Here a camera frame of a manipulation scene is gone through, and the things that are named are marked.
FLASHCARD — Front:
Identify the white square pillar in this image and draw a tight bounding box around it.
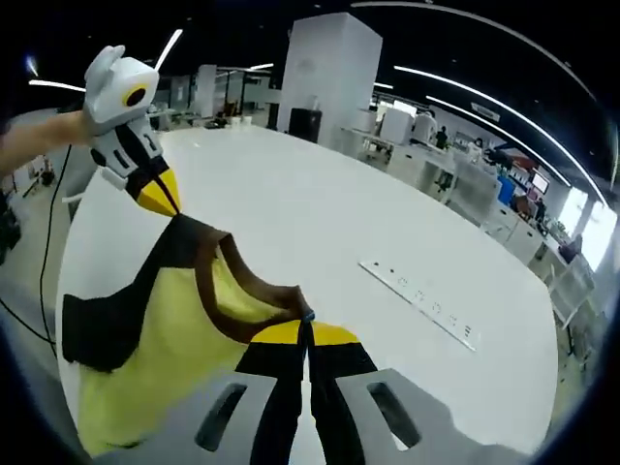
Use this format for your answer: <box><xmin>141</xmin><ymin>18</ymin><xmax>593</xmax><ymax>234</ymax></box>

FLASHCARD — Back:
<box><xmin>279</xmin><ymin>12</ymin><xmax>384</xmax><ymax>146</ymax></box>

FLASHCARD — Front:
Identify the yellow blue black garment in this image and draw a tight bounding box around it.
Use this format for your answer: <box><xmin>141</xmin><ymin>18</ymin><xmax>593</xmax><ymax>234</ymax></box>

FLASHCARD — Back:
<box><xmin>60</xmin><ymin>212</ymin><xmax>316</xmax><ymax>459</ymax></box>

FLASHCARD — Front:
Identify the black cabinet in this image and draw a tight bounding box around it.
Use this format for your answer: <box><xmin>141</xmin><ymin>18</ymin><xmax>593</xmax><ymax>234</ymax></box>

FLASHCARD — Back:
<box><xmin>289</xmin><ymin>107</ymin><xmax>324</xmax><ymax>144</ymax></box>

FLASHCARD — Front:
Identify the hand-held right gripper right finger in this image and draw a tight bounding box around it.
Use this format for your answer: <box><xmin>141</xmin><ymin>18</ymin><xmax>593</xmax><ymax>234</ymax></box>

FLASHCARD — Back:
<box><xmin>305</xmin><ymin>319</ymin><xmax>485</xmax><ymax>465</ymax></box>

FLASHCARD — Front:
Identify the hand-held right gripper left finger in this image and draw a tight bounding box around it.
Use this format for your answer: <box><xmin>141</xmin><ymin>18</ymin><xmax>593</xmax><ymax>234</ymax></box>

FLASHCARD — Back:
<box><xmin>144</xmin><ymin>318</ymin><xmax>307</xmax><ymax>465</ymax></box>

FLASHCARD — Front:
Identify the black cable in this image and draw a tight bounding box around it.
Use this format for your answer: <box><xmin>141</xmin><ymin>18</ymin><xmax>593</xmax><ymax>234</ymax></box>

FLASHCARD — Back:
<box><xmin>0</xmin><ymin>143</ymin><xmax>74</xmax><ymax>348</ymax></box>

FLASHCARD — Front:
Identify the white box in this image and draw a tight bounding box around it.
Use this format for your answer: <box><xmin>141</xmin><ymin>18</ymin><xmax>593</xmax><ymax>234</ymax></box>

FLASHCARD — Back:
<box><xmin>380</xmin><ymin>107</ymin><xmax>418</xmax><ymax>145</ymax></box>

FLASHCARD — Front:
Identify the row of white desks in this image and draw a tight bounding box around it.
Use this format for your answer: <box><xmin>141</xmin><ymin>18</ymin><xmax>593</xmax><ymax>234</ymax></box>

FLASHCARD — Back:
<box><xmin>338</xmin><ymin>125</ymin><xmax>558</xmax><ymax>263</ymax></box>

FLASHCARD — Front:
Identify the white office chair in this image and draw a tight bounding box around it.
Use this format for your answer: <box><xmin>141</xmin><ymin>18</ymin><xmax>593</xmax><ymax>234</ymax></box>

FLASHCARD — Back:
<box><xmin>448</xmin><ymin>159</ymin><xmax>500</xmax><ymax>219</ymax></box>

